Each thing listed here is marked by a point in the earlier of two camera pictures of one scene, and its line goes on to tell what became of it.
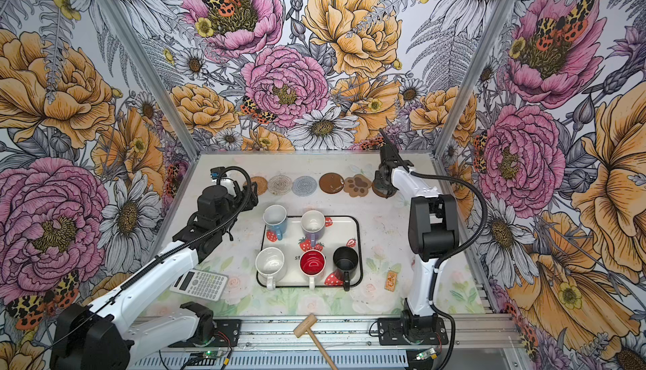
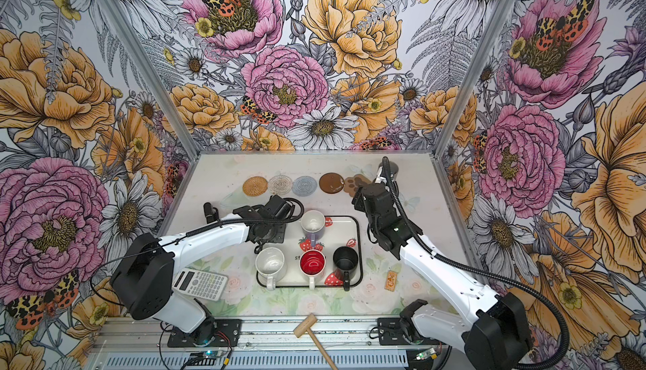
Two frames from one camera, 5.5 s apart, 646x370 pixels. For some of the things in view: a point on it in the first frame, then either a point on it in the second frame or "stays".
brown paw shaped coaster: [357, 185] stays
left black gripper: [255, 200] -> [277, 238]
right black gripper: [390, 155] -> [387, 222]
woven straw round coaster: [262, 184] stays
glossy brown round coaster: [331, 182] stays
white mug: [270, 266] stays
